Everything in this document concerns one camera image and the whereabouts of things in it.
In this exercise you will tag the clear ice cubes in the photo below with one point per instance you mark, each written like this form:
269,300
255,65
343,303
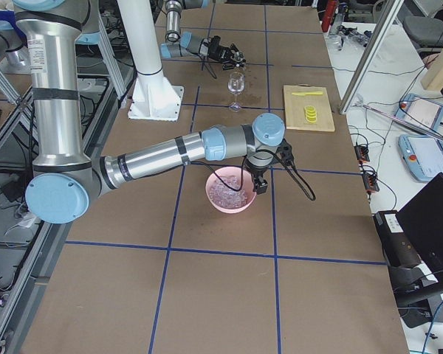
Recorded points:
226,192

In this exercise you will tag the bamboo cutting board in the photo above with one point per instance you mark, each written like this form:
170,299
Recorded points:
295,114

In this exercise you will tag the pink bowl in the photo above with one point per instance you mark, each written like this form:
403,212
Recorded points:
246,184

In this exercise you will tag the blue teach pendant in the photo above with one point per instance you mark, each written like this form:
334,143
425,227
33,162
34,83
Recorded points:
422,155
420,111

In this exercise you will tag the aluminium frame post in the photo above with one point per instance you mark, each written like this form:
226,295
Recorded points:
381,29

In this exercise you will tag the yellow plastic knife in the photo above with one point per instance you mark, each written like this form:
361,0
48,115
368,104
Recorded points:
306,93

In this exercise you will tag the black laptop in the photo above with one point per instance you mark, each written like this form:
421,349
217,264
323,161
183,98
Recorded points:
422,222

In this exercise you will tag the clear wine glass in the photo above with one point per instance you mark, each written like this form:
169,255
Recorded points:
235,86

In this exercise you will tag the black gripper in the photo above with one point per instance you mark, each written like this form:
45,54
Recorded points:
257,174
217,49

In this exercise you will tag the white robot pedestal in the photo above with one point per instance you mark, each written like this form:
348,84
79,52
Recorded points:
153,97

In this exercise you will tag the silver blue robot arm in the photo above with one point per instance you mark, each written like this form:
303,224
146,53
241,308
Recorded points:
66,181
180,44

